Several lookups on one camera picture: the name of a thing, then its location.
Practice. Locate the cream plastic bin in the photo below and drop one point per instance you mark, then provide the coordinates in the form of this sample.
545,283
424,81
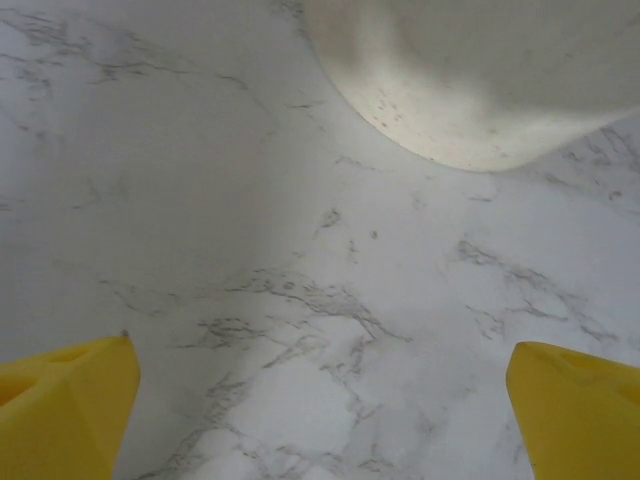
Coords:
450,75

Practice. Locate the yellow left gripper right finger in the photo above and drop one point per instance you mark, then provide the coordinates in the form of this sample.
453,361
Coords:
580,420

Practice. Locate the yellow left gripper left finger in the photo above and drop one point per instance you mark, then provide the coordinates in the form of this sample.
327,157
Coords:
60,415

